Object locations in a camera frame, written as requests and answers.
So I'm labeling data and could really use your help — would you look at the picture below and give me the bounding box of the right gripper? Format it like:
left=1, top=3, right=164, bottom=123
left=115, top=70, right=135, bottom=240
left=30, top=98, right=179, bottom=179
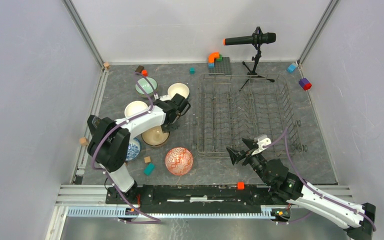
left=225, top=138, right=270, bottom=186

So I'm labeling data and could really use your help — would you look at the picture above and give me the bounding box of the teal and white bowl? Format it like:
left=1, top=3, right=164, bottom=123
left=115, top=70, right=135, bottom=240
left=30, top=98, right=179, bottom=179
left=167, top=82, right=190, bottom=99

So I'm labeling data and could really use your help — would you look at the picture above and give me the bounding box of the mint green flower bowl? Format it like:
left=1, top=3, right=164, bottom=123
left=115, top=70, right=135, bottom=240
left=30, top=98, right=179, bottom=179
left=134, top=77, right=158, bottom=98

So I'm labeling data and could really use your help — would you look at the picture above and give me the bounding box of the pink speckled bowl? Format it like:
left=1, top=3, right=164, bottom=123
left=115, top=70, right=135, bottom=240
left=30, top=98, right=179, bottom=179
left=141, top=126, right=170, bottom=148

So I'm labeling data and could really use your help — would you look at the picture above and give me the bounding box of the orange bowl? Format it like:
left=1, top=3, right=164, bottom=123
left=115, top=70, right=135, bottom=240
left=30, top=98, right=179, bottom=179
left=124, top=100, right=148, bottom=118

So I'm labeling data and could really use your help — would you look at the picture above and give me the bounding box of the blue zigzag pattern bowl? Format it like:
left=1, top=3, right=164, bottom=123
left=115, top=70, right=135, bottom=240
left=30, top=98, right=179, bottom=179
left=164, top=147, right=194, bottom=176

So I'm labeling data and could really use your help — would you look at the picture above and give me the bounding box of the blue floral white bowl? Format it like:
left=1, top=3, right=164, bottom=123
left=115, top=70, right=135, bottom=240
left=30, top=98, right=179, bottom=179
left=125, top=137, right=142, bottom=162

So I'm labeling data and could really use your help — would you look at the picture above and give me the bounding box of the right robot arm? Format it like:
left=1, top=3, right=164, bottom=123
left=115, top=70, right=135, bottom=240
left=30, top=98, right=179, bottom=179
left=226, top=138, right=377, bottom=240

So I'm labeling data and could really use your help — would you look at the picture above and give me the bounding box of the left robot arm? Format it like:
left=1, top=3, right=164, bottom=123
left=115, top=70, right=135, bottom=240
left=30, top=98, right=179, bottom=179
left=87, top=93, right=191, bottom=204

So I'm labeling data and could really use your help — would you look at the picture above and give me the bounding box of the small orange cube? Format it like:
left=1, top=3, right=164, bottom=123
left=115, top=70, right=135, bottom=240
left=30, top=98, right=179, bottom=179
left=236, top=182, right=245, bottom=190

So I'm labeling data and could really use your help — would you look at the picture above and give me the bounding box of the small teal cube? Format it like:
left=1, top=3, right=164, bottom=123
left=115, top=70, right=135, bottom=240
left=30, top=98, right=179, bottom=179
left=189, top=67, right=196, bottom=74

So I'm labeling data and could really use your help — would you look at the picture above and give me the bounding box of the red orange small block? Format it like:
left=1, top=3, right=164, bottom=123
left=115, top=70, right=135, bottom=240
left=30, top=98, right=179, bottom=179
left=141, top=70, right=148, bottom=77

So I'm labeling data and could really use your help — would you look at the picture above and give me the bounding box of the brown block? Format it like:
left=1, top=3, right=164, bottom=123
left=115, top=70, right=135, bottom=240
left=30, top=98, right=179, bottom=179
left=135, top=65, right=145, bottom=74

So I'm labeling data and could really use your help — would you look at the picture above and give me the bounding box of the grey building block baseplate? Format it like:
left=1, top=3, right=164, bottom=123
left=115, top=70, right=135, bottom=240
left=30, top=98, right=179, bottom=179
left=208, top=57, right=232, bottom=75

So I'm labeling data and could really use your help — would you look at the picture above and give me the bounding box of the teal block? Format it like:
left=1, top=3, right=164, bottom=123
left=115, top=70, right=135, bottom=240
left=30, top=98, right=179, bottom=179
left=143, top=163, right=156, bottom=176

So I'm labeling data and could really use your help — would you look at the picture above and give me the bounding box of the orange curved block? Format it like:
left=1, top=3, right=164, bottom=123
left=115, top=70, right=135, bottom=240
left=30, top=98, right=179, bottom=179
left=207, top=52, right=220, bottom=64

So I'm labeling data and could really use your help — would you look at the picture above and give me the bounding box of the green block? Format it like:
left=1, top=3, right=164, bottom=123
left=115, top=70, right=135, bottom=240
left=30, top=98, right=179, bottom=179
left=215, top=54, right=223, bottom=62

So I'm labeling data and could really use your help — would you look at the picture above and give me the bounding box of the black clear-top box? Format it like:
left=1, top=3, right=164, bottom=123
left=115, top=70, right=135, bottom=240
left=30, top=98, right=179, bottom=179
left=87, top=114, right=101, bottom=135

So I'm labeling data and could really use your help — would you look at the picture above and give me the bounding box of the purple and red block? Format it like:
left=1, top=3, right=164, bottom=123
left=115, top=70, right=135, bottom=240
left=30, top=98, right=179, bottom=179
left=298, top=77, right=312, bottom=91

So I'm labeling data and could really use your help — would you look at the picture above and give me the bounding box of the light blue block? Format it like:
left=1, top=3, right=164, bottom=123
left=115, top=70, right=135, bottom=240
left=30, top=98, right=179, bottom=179
left=286, top=62, right=298, bottom=73

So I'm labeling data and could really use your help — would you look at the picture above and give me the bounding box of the black microphone tripod stand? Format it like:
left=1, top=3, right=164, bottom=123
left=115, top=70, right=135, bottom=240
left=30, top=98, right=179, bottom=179
left=239, top=26, right=275, bottom=92

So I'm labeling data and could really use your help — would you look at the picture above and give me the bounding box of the black microphone orange tip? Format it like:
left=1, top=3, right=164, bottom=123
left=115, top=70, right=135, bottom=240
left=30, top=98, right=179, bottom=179
left=223, top=32, right=277, bottom=46

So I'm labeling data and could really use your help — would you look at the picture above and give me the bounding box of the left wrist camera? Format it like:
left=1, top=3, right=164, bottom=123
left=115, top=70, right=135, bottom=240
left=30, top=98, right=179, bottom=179
left=153, top=94, right=172, bottom=102

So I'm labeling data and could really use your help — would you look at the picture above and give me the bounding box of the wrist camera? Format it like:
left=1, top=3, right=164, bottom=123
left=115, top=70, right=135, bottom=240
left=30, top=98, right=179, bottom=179
left=153, top=94, right=172, bottom=102
left=251, top=134, right=272, bottom=156

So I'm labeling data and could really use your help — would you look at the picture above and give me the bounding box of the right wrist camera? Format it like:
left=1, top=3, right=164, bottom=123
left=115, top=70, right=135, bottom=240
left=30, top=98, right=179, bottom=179
left=251, top=134, right=272, bottom=156

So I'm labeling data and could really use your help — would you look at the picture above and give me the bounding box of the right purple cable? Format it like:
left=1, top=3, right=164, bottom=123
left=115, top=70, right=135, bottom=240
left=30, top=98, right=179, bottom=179
left=263, top=127, right=377, bottom=233

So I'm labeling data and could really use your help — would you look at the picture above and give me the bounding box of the grey wire dish rack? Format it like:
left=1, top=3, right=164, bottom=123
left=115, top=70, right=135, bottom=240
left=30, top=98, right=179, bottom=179
left=197, top=73, right=308, bottom=158

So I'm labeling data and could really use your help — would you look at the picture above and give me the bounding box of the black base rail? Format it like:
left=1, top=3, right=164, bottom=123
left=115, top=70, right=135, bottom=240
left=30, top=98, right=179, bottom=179
left=105, top=184, right=302, bottom=215

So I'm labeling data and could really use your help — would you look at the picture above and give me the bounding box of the wooden cube at wall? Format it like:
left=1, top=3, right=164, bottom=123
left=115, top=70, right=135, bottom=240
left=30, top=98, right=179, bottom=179
left=78, top=137, right=89, bottom=146

